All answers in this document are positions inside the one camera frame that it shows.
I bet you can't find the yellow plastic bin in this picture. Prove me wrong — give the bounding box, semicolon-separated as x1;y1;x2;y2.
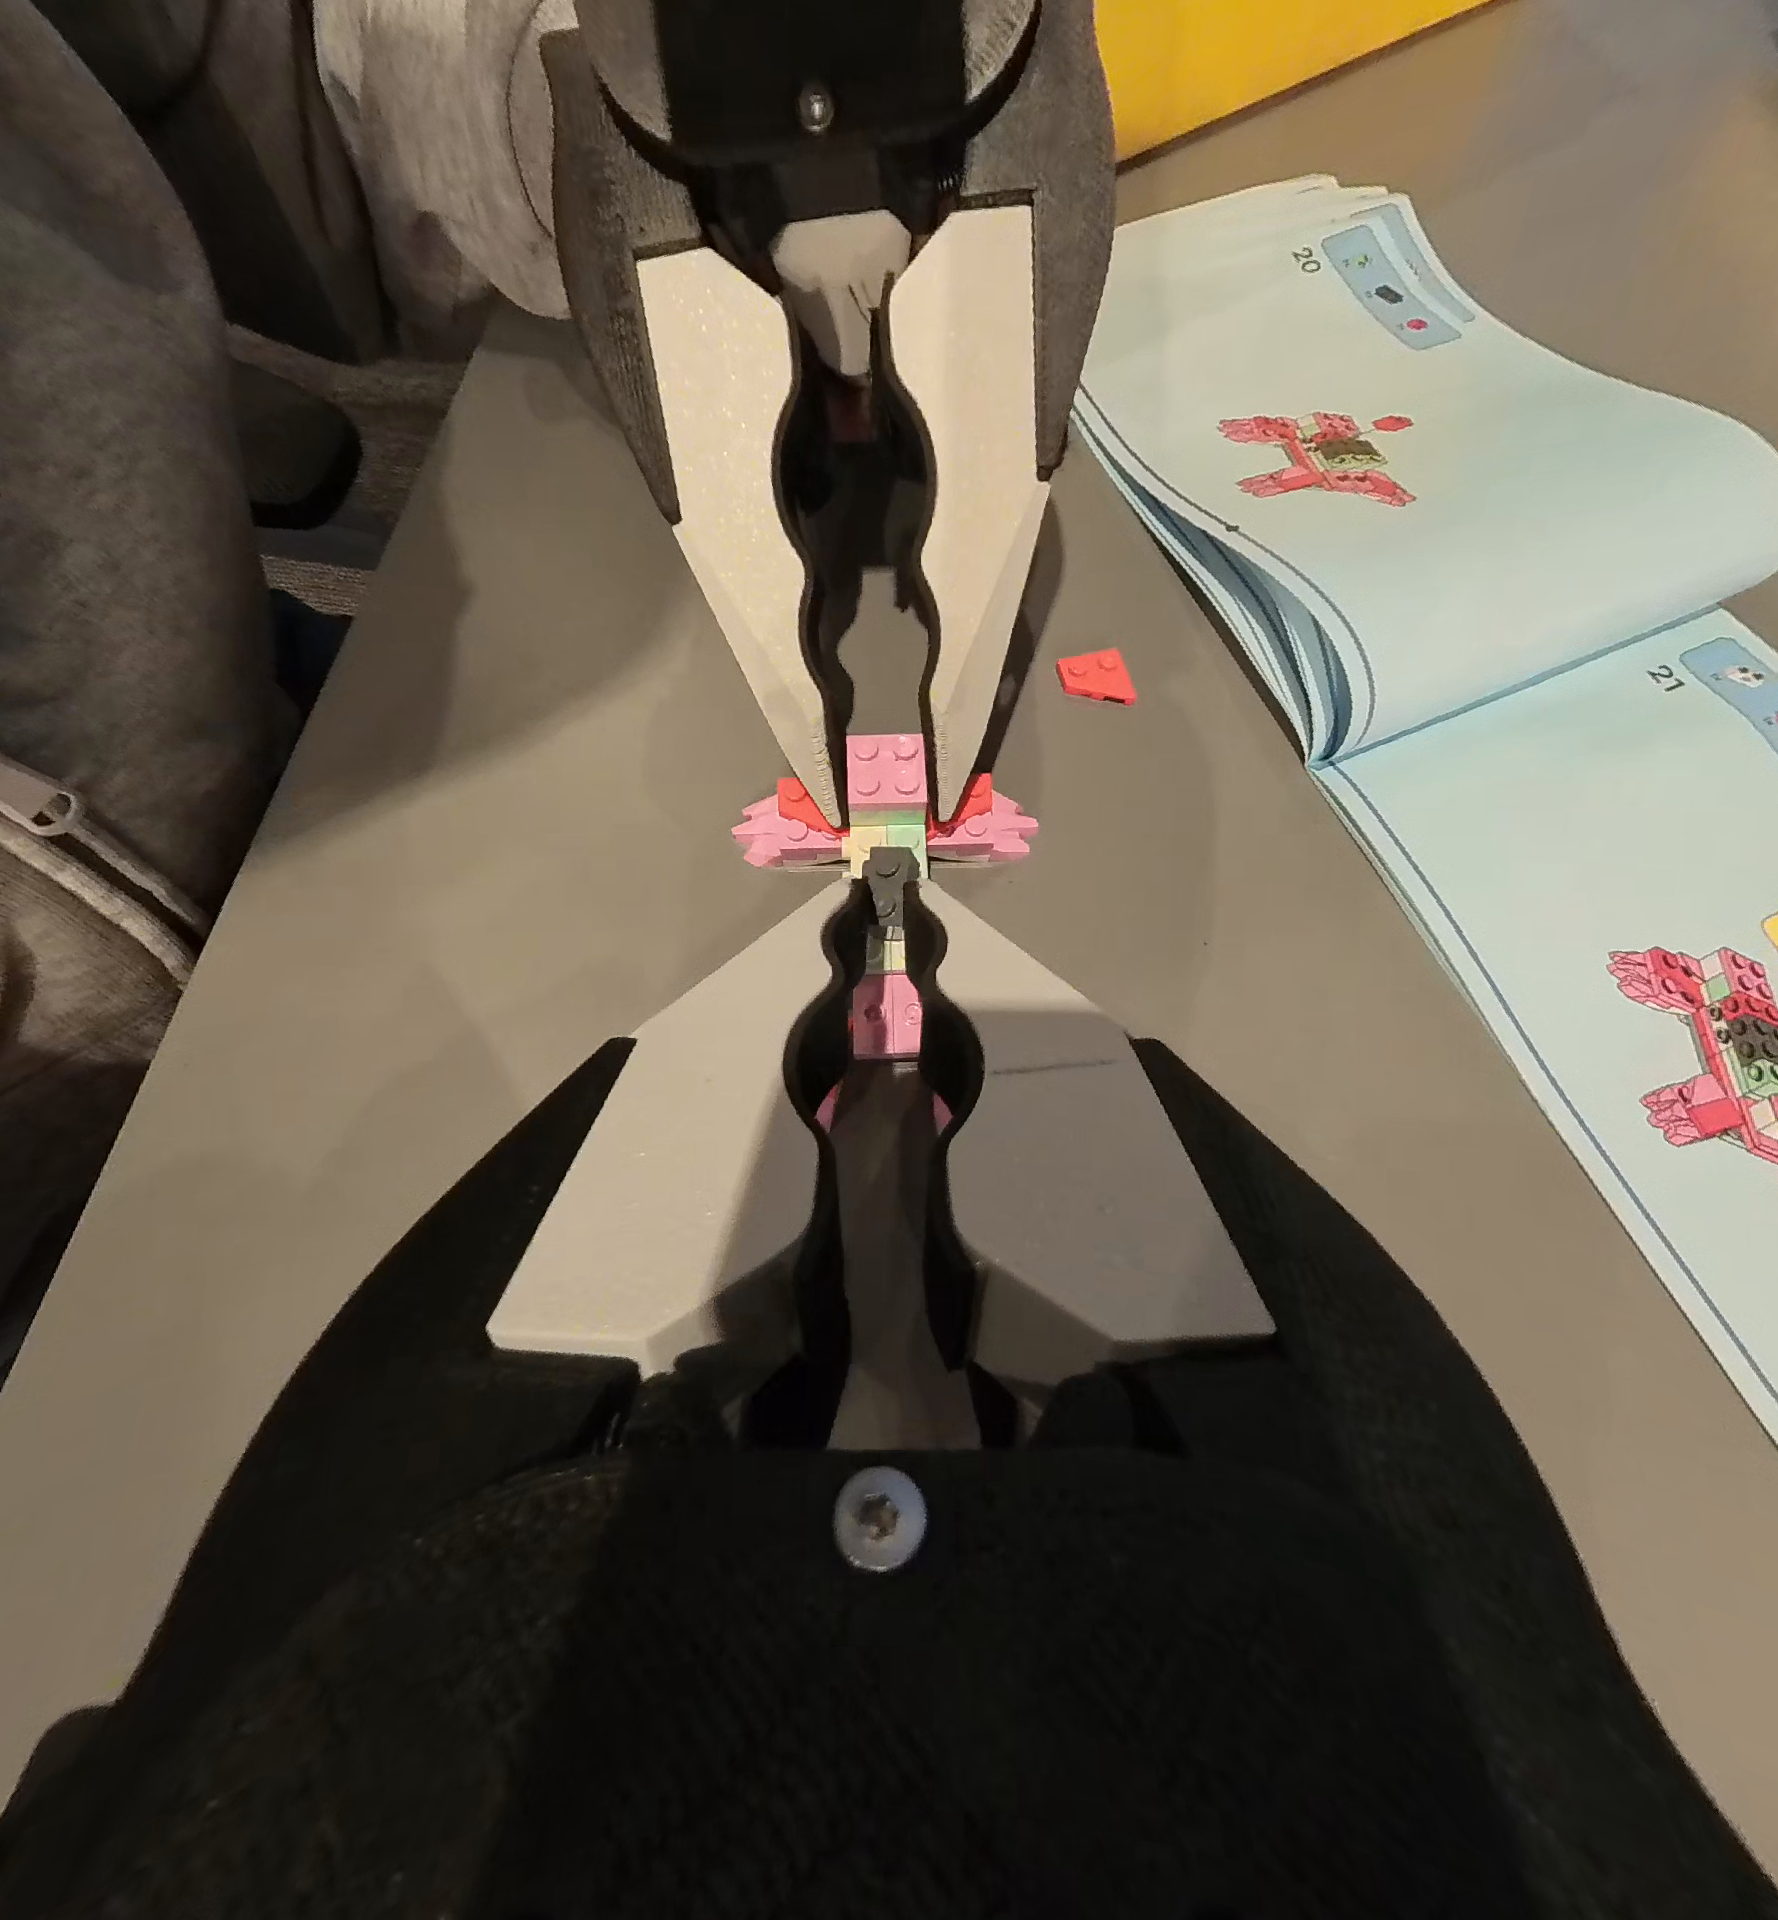
1096;0;1508;158

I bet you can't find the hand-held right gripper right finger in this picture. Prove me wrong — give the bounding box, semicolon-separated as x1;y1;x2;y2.
906;882;1279;1368

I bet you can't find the person's left forearm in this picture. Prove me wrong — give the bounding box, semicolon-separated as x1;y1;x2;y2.
309;0;578;320

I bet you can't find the pink toy brick model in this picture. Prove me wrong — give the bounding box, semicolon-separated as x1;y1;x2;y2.
731;731;1050;1141

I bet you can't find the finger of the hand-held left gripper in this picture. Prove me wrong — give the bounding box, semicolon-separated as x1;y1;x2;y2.
632;241;857;831
885;192;1059;831

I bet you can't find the person's grey hoodie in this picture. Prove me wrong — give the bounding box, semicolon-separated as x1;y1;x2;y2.
0;0;397;1548

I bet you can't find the open light blue instruction booklet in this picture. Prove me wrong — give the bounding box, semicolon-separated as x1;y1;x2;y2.
1065;174;1778;1548

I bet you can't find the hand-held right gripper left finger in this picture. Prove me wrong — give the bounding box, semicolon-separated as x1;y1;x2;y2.
487;882;868;1368

